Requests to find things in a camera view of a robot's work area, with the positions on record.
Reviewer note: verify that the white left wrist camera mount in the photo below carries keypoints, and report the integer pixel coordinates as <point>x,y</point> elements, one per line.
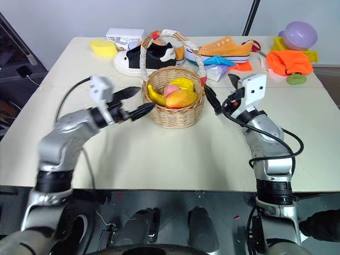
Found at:
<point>101,89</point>

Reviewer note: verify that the yellow sponge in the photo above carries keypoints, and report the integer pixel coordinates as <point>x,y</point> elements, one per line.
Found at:
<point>102,47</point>

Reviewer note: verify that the pink peach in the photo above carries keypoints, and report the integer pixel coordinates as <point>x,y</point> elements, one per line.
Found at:
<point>170,89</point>

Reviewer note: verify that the black stand with grey rod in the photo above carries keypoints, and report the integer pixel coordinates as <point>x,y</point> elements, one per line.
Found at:
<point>16,42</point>

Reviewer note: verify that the yellow banana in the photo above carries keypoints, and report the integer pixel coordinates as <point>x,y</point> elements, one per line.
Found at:
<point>154,96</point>

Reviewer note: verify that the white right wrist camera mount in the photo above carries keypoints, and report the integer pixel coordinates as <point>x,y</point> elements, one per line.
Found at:
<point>255,93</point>

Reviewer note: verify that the yellow cloth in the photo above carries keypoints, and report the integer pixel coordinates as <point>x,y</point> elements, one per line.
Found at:
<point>277,43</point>

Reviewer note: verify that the orange canvas sneaker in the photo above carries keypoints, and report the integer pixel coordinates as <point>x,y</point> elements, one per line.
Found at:
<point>223,49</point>
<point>180,54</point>

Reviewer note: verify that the black bulky shape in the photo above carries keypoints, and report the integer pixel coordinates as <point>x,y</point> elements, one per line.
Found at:
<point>321,221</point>

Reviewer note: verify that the yellow lumpy fruit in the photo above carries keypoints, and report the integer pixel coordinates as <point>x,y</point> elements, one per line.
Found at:
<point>183,83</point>

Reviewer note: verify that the small orange cloth scrap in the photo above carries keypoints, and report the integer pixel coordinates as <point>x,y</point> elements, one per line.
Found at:
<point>243,67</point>

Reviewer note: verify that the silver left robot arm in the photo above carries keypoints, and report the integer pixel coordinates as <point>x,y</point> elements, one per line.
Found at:
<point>62,132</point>

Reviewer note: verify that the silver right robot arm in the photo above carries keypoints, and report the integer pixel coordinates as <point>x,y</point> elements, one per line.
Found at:
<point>265,132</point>

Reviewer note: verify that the purple plastic bowl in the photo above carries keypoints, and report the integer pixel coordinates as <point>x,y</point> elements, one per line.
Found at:
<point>301,34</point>

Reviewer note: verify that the black and white sneaker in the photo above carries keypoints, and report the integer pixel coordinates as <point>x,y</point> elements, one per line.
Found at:
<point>155,57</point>

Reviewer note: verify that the blue folded paper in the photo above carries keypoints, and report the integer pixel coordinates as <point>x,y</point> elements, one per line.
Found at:
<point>219,60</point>

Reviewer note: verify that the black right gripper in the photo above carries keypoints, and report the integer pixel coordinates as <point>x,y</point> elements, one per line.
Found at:
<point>233,103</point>

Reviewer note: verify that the yellow orange mango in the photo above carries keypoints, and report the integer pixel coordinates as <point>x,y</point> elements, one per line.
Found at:
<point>182,99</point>

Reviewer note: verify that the white printed cardboard box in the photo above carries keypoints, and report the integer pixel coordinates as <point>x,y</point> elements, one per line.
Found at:
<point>125,35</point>

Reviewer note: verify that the dark rounded shape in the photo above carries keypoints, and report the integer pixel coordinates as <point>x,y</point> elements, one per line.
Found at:
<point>138,225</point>

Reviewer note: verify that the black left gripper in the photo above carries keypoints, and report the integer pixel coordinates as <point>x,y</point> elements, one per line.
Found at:
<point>119,109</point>

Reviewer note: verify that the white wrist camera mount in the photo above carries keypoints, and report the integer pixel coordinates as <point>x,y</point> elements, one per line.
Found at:
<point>101,89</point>
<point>255,93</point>

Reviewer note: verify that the bright orange cloth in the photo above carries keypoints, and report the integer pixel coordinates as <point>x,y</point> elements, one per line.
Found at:
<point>289,62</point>

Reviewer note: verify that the pale pink paper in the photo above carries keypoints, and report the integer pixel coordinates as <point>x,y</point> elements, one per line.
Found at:
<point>276,75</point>

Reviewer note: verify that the clear plastic bag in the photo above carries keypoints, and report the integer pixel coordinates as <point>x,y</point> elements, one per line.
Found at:
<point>215,72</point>

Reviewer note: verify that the black slanted pole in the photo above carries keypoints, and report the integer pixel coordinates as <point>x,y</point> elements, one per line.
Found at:
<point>251,17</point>

